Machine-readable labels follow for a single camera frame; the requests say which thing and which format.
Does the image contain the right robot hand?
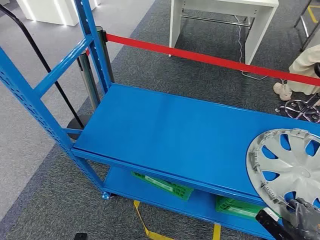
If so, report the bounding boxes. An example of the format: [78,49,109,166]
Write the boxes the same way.
[289,197,320,240]

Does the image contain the black hose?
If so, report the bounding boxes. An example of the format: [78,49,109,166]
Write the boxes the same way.
[0,3,85,129]

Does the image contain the grey metal frame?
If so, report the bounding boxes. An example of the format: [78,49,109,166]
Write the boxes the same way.
[294,0,320,52]

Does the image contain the yellow floor tape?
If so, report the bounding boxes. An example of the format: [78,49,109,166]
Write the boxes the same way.
[133,200,222,240]

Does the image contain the white floor cable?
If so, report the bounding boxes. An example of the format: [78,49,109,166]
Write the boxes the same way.
[233,14,268,81]

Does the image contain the green plastic crate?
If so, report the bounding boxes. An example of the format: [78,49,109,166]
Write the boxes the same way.
[215,195,263,221]
[131,171,195,202]

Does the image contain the chrome stanchion post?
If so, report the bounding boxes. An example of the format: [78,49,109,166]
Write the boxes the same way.
[96,25,115,84]
[76,52,101,112]

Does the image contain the grey plastic wheel hubcap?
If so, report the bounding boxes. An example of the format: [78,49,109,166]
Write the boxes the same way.
[246,128,320,226]

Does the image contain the white desk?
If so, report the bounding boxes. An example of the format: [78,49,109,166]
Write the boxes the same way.
[168,0,279,65]

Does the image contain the person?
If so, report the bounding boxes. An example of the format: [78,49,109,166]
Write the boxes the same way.
[272,44,320,102]

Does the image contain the blue metal shelf rack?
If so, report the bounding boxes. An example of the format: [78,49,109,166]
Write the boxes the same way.
[0,0,320,240]

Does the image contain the red barrier belt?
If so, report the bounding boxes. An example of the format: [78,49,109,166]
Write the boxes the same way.
[85,33,320,88]

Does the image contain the white lit plinth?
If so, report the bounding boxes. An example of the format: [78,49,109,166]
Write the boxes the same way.
[16,0,102,27]

